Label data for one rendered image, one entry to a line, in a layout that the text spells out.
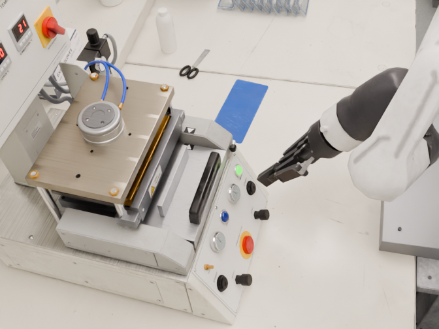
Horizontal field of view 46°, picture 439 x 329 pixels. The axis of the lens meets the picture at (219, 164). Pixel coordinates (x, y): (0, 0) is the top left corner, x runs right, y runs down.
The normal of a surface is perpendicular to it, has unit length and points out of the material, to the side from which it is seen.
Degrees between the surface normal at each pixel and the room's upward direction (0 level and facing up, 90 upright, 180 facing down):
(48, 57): 90
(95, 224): 0
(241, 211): 65
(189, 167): 0
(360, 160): 56
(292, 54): 0
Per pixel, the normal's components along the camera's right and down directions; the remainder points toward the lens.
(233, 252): 0.84, -0.09
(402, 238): -0.13, -0.60
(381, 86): -0.76, -0.17
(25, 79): 0.96, 0.18
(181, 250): 0.58, -0.34
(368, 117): -0.47, 0.61
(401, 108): -0.59, 0.25
